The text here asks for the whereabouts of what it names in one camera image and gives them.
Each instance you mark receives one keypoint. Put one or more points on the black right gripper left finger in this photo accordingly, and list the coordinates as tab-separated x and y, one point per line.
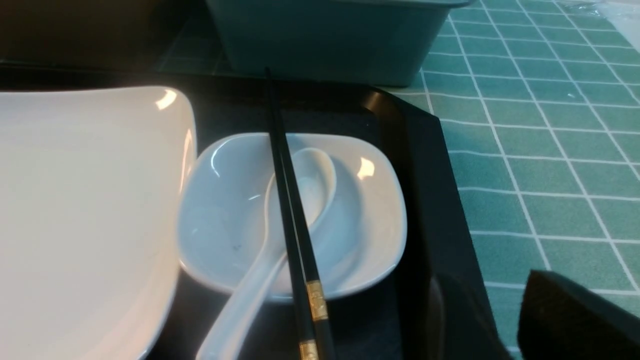
457	326

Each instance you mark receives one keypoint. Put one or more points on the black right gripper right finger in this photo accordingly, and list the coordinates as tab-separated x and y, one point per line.
560	319

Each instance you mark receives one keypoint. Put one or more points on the black chopstick gold band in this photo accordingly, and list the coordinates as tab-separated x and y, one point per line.
318	303

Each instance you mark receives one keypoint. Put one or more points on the white ceramic soup spoon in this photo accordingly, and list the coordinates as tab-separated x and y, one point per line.
315	181

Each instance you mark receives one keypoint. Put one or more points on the small white square bowl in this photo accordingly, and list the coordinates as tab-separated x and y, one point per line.
221	225

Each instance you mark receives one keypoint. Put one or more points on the large white square plate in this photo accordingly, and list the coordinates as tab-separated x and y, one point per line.
91	183

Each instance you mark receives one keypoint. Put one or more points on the blue-grey plastic bin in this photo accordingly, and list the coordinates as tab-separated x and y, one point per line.
375	42

